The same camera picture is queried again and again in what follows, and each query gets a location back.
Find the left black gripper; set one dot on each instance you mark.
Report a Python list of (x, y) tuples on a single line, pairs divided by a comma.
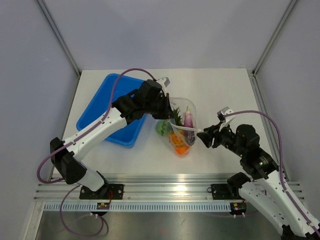
[(167, 112)]

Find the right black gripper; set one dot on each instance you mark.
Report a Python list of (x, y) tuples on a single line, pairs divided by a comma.
[(207, 136)]

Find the dark purple toy eggplant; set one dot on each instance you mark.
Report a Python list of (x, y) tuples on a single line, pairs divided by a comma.
[(189, 135)]

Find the clear zip top bag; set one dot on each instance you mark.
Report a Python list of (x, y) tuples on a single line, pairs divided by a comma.
[(182, 103)]

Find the toy pineapple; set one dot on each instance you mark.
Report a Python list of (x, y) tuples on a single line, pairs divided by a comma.
[(176, 137)]

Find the orange toy fruit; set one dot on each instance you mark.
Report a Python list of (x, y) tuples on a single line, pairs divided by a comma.
[(182, 150)]

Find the green toy ball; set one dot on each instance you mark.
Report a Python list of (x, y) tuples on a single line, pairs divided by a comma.
[(163, 128)]

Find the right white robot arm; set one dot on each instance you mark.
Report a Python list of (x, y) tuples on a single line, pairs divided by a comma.
[(261, 184)]

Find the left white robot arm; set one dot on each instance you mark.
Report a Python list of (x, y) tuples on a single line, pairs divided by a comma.
[(67, 155)]

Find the blue plastic bin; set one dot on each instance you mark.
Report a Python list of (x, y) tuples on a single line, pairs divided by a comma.
[(127, 136)]

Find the right small circuit board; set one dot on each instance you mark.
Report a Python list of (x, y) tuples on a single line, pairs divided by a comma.
[(238, 208)]

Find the small circuit board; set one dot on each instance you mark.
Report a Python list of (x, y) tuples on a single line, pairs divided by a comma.
[(238, 208), (103, 206)]

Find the left small circuit board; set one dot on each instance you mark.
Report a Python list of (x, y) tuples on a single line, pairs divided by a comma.
[(103, 206)]

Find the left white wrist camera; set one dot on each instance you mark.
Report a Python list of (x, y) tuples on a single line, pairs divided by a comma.
[(164, 82)]

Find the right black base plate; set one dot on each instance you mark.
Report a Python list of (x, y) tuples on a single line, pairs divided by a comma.
[(220, 191)]

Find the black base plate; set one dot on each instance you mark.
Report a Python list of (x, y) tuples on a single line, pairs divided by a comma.
[(113, 192), (220, 191)]

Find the aluminium rail frame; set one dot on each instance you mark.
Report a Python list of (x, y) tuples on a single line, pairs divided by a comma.
[(154, 188)]

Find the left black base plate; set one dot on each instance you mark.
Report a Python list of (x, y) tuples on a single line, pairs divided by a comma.
[(113, 192)]

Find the white slotted cable duct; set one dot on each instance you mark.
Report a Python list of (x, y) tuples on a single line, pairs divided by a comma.
[(177, 207)]

